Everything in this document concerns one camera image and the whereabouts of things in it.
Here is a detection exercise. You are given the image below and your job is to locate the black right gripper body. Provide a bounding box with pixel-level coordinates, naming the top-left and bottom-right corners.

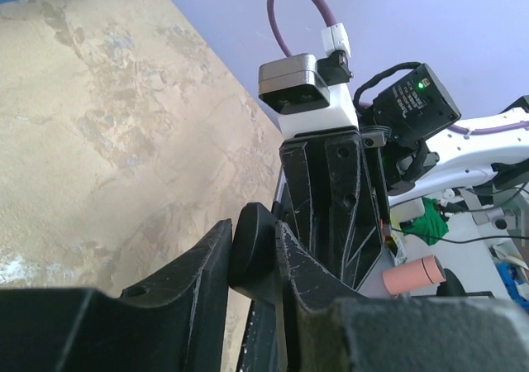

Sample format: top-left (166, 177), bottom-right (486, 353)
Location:
top-left (286, 126), bottom-right (388, 207)

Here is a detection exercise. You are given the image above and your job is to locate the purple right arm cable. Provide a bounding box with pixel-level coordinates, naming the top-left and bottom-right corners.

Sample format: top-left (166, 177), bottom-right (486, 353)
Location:
top-left (266, 0), bottom-right (352, 57)

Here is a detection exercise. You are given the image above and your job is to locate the black remote control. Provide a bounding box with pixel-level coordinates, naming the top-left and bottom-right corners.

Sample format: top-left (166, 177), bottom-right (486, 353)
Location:
top-left (228, 201), bottom-right (282, 371)

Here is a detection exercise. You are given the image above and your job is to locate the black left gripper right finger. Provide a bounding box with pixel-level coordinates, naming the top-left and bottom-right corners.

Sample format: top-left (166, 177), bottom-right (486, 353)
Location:
top-left (275, 222), bottom-right (528, 371)

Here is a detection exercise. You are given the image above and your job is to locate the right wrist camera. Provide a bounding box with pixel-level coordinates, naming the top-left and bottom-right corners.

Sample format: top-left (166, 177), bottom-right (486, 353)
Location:
top-left (258, 50), bottom-right (358, 139)

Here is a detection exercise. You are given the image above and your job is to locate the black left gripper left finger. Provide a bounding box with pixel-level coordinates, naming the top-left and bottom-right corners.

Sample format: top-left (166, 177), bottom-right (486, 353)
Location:
top-left (1, 220), bottom-right (231, 371)

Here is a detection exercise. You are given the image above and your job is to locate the pink cylinder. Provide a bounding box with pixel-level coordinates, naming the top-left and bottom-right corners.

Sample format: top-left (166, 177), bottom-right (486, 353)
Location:
top-left (382, 255), bottom-right (446, 295)

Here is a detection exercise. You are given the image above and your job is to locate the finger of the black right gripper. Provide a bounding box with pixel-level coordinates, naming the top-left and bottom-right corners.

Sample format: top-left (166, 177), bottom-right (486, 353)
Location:
top-left (279, 140), bottom-right (318, 248)
top-left (324, 138), bottom-right (392, 290)

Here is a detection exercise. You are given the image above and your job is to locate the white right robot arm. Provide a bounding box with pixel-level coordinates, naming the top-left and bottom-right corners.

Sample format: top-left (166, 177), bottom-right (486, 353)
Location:
top-left (268, 55), bottom-right (528, 288)

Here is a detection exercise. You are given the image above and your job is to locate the green cloth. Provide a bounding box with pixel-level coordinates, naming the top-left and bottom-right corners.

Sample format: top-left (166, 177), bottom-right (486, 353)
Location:
top-left (404, 198), bottom-right (449, 246)

